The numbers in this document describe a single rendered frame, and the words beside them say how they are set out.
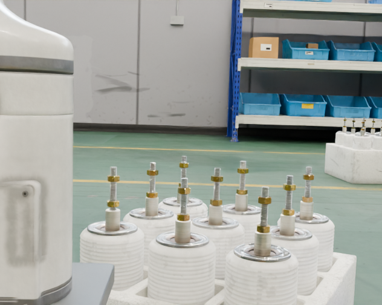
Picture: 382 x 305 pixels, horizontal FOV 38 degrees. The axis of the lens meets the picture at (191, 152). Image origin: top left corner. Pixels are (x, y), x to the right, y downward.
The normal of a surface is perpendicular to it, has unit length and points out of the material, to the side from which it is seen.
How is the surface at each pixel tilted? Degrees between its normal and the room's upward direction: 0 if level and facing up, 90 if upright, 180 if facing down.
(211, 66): 90
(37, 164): 90
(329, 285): 0
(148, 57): 90
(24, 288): 90
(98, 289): 0
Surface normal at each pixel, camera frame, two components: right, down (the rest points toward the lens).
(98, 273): 0.04, -0.99
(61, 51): 0.93, 0.00
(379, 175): 0.14, 0.11
